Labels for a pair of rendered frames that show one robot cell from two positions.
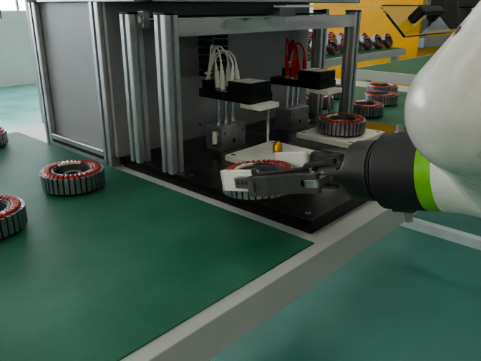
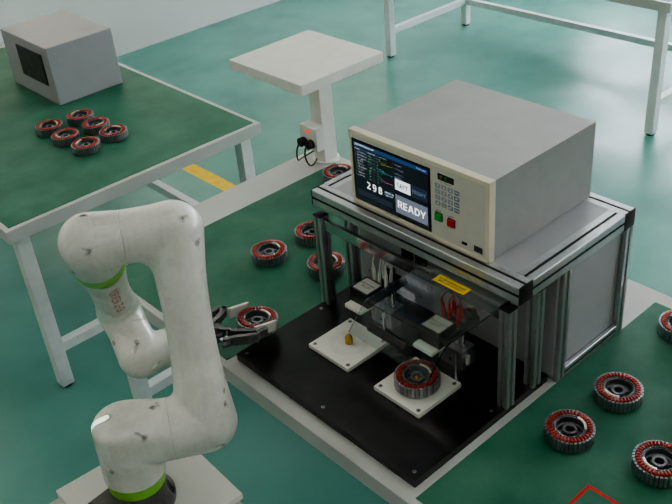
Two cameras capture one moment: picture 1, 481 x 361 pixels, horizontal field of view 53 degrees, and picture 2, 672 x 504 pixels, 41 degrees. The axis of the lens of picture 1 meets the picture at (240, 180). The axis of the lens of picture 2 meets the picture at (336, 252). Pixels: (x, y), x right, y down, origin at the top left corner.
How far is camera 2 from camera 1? 2.51 m
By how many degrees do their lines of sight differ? 86
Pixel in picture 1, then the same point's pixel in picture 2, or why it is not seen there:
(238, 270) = not seen: hidden behind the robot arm
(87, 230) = (261, 286)
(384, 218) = (262, 398)
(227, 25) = (357, 241)
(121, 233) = (255, 297)
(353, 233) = (237, 378)
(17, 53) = not seen: outside the picture
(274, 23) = (397, 262)
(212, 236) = not seen: hidden behind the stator
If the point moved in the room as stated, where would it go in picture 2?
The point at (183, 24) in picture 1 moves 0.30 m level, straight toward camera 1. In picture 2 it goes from (327, 225) to (213, 234)
